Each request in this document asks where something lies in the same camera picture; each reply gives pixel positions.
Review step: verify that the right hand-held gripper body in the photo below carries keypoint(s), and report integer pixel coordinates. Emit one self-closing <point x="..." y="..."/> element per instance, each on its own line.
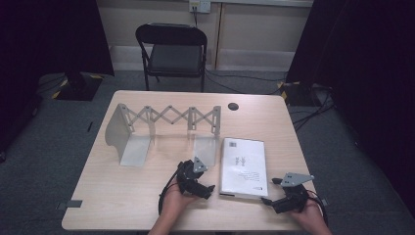
<point x="292" y="199"/>

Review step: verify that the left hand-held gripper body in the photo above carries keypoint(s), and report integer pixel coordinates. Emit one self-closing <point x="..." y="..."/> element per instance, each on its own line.
<point x="188" y="174"/>

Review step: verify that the white book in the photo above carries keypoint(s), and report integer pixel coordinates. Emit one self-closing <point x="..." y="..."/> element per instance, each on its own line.
<point x="243" y="168"/>

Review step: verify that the grey expandable metal book rack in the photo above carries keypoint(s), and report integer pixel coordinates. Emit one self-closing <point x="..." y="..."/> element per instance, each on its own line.
<point x="135" y="151"/>

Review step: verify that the person's right hand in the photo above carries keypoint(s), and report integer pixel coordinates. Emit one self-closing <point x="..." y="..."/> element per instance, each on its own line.
<point x="308" y="213"/>

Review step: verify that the person's left hand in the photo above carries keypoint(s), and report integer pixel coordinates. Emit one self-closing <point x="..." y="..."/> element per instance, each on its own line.
<point x="176" y="204"/>

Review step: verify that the small grey floor tape piece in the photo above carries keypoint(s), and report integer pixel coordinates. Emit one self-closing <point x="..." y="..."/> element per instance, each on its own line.
<point x="324" y="202"/>

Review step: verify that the black table grommet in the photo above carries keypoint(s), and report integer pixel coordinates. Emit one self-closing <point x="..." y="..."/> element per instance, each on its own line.
<point x="233" y="106"/>

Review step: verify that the black stand base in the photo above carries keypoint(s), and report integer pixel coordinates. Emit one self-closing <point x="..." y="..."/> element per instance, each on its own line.
<point x="295" y="94"/>
<point x="78" y="88"/>

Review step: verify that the black folding chair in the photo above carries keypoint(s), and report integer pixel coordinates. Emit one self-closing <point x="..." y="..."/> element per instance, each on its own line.
<point x="174" y="55"/>

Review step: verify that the grey floor tape strip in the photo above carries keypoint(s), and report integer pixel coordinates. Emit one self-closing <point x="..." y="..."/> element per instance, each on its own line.
<point x="70" y="204"/>

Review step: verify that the black curtain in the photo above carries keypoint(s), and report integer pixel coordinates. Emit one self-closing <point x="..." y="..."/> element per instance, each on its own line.
<point x="42" y="49"/>
<point x="368" y="81"/>

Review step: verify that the white wall socket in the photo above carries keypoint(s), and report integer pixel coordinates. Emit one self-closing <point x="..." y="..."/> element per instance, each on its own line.
<point x="199" y="6"/>

